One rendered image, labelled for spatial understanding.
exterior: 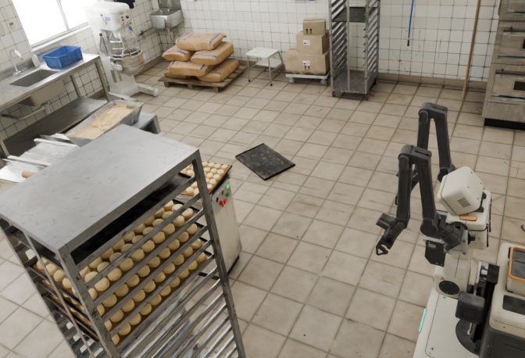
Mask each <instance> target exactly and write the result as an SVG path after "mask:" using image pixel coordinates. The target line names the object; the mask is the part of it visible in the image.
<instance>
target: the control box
mask: <svg viewBox="0 0 525 358"><path fill-rule="evenodd" d="M227 185H229V188H227ZM222 191H223V195H222ZM227 192H228V193H229V195H228V196H226V193H227ZM231 196H232V193H231V189H230V182H229V180H225V181H224V182H223V183H222V184H221V186H220V187H219V188H218V189H217V191H216V192H215V193H214V195H213V196H212V202H211V203H212V210H213V213H214V215H217V214H218V213H219V211H220V210H221V209H222V208H223V207H224V205H225V204H226V203H227V202H225V200H227V201H228V199H229V198H230V197H231ZM217 197H218V198H219V200H218V202H217V201H216V198H217ZM220 201H222V202H223V203H224V204H223V203H222V205H220Z"/></svg>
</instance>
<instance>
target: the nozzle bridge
mask: <svg viewBox="0 0 525 358"><path fill-rule="evenodd" d="M132 127H135V128H137V129H140V130H143V131H147V132H149V133H152V134H159V133H160V132H161V129H160V126H159V121H158V118H157V115H156V114H151V113H140V116H139V118H138V121H137V122H136V123H135V124H133V125H132ZM79 148H80V147H79V146H77V145H76V146H75V147H73V148H72V149H71V150H69V151H68V152H67V153H66V154H64V155H63V156H61V157H60V159H61V158H63V157H65V156H67V155H69V154H70V153H72V152H74V151H76V150H78V149H79Z"/></svg>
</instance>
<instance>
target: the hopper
mask: <svg viewBox="0 0 525 358"><path fill-rule="evenodd" d="M128 103H129V104H128ZM143 104H144V103H143V102H130V101H123V100H113V101H112V102H110V103H109V104H108V105H106V106H104V107H103V108H102V109H100V110H99V111H98V112H96V113H94V114H93V115H91V116H90V117H88V118H87V119H86V120H84V121H83V122H81V123H80V124H78V125H77V126H75V127H74V128H73V129H71V130H70V131H68V132H66V133H65V134H64V136H66V137H67V138H68V139H69V140H71V141H72V142H73V143H75V144H76V145H77V146H79V147H80V148H81V147H83V146H84V145H86V144H88V143H90V142H91V141H94V140H95V139H90V138H81V137H76V136H77V135H78V134H80V133H82V132H83V131H84V130H85V129H86V127H88V126H90V125H91V124H92V123H93V122H97V121H98V120H100V119H101V118H102V117H103V116H104V115H105V114H106V113H107V112H108V111H110V109H111V108H113V107H116V106H125V107H127V108H129V109H134V110H133V111H132V112H130V113H129V114H127V115H126V116H125V117H124V118H123V119H121V120H120V121H118V122H117V123H116V124H114V125H113V126H111V127H110V128H109V129H108V130H107V131H105V132H104V133H102V134H101V135H99V136H98V138H99V137H101V136H102V135H104V134H106V133H107V132H109V131H111V130H112V129H114V128H116V127H118V126H119V125H121V124H125V125H127V126H130V127H131V126H132V125H133V124H135V123H136V122H137V121H138V118H139V116H140V113H141V108H142V106H143Z"/></svg>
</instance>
